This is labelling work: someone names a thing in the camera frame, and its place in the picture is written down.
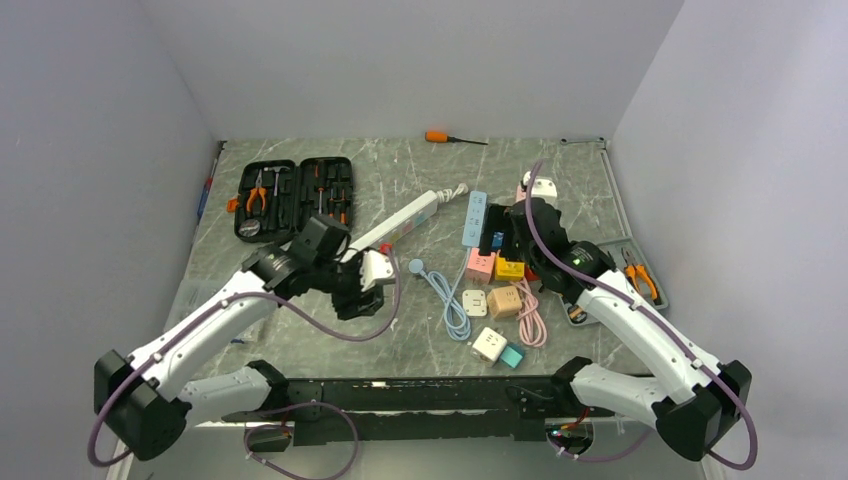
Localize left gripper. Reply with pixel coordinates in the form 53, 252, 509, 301
312, 247, 382, 319

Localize white charger plug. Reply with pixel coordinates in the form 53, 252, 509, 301
462, 289, 488, 318

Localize small black orange screwdriver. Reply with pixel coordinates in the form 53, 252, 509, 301
328, 186, 349, 225

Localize teal plug adapter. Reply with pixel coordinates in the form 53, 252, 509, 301
498, 343, 525, 369

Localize orange handled screwdriver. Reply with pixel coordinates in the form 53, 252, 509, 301
425, 131, 488, 146

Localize blue pen at wall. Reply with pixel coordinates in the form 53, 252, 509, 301
196, 159, 218, 221

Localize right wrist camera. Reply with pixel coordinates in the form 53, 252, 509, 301
520, 171, 558, 206

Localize black tool case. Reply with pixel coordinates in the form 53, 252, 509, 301
227, 156, 355, 243

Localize clear plastic screw box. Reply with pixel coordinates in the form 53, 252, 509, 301
163, 279, 276, 344

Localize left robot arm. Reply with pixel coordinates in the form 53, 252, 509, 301
87, 215, 400, 467

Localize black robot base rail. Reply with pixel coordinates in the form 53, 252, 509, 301
224, 375, 612, 446

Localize orange pliers in tray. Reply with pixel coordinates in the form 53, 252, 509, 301
621, 247, 661, 304

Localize grey tool tray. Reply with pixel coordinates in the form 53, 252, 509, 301
598, 236, 669, 310

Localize red cube socket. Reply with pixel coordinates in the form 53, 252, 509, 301
524, 267, 539, 282

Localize light blue cable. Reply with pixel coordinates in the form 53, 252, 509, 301
407, 248, 474, 342

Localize pink power strip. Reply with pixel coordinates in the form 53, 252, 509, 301
515, 184, 526, 203

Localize orange pliers in case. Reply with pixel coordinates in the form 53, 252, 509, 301
245, 170, 267, 216

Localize beige cube socket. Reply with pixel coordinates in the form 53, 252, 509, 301
486, 285, 523, 320

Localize white long power strip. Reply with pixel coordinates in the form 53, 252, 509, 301
343, 183, 469, 261

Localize light blue power strip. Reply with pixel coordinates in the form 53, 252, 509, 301
461, 190, 487, 248

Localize pink cable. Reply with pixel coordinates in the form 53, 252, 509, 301
508, 276, 549, 350

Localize pink cube socket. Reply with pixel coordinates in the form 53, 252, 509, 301
464, 248, 496, 284

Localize white cube socket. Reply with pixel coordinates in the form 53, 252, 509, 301
471, 327, 508, 367

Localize blue cube socket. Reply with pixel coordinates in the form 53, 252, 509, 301
491, 231, 504, 251

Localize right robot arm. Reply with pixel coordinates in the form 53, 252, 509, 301
480, 198, 758, 470

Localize black electrical tape roll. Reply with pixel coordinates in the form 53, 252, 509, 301
567, 305, 588, 325

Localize yellow cube socket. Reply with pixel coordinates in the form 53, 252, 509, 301
494, 255, 525, 282

